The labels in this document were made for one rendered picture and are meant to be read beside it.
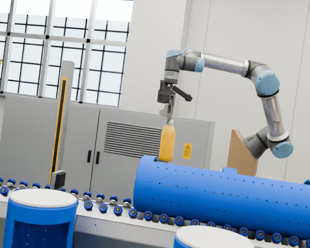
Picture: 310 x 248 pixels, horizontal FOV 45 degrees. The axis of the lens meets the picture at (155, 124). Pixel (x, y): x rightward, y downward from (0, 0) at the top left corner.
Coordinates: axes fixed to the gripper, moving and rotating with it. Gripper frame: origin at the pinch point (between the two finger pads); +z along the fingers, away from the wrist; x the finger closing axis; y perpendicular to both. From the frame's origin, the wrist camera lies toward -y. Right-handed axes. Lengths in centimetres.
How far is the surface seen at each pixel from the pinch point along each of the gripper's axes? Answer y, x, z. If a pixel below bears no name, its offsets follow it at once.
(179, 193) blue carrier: -10.6, 14.3, 32.5
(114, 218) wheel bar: 19, 12, 50
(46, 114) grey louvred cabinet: 145, -172, 14
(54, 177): 55, 5, 37
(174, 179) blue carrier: -7.3, 12.6, 26.6
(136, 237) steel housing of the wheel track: 7, 14, 57
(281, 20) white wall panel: -86, -276, -129
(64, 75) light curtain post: 70, -30, -19
